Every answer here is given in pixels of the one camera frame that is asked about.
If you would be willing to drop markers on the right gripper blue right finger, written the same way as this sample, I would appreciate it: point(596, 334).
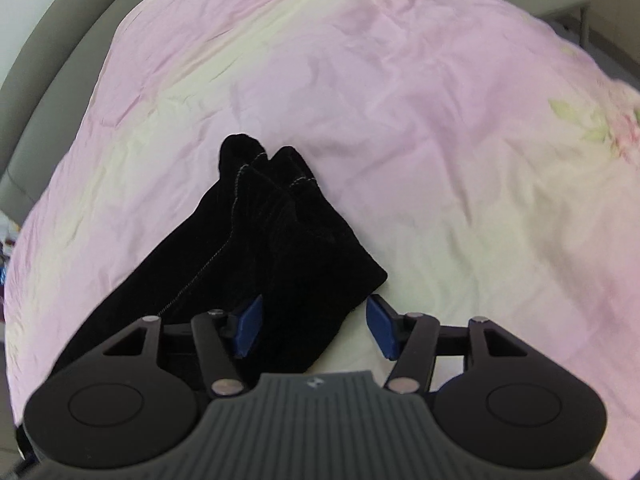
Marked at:
point(386, 326)

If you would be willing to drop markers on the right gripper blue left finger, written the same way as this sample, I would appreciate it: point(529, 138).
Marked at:
point(245, 324)

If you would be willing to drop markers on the black pants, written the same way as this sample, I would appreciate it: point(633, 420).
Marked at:
point(264, 231)

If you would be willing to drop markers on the pink floral bed sheet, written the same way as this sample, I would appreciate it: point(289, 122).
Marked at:
point(488, 165)

